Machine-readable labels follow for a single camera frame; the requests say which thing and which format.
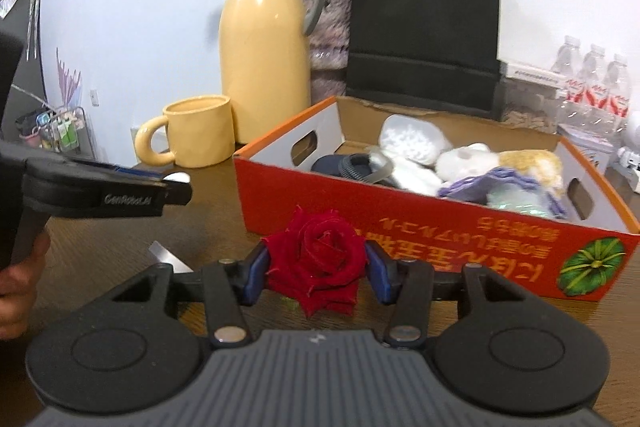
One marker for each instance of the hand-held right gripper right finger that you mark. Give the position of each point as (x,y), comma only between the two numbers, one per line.
(379,272)

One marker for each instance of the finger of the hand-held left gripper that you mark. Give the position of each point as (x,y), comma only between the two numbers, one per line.
(125,169)
(100,194)

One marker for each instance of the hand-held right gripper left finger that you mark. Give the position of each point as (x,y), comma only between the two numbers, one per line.
(257,276)

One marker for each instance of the white round jar lid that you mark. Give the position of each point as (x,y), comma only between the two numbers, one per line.
(177,178)

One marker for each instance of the red rose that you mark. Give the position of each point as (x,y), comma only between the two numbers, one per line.
(320,252)

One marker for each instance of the red cardboard box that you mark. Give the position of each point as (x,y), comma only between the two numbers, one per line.
(260,192)

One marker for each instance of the purple woven pouch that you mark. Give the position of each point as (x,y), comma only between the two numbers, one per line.
(480,187)

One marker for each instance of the white fluffy cloth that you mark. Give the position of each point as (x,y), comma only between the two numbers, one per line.
(412,137)

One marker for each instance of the white and orange plush cat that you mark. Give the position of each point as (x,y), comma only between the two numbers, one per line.
(530,164)

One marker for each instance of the person's left hand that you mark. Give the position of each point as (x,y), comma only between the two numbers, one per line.
(20,297)

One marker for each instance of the dark cabinet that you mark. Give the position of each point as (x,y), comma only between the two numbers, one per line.
(17,32)

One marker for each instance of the yellow ceramic mug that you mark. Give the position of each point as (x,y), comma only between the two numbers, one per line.
(200,132)

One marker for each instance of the grey flat card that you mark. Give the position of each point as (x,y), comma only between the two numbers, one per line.
(167,255)

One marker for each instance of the yellow thermos jug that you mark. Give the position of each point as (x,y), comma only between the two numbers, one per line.
(265,57)

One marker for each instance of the clear plastic container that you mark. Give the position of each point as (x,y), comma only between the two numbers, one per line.
(530,107)

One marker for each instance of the silver tin box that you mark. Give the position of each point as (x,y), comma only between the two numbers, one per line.
(590,149)

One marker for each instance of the clear water bottle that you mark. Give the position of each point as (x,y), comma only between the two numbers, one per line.
(567,82)
(593,89)
(617,97)

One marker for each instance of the black paper bag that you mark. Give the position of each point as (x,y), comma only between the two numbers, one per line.
(425,7)

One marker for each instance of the white robot toy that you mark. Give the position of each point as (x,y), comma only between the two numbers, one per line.
(631,147)

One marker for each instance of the white wall socket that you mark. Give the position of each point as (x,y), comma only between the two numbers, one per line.
(94,97)

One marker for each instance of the white network switch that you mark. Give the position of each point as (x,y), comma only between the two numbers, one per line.
(532,71)

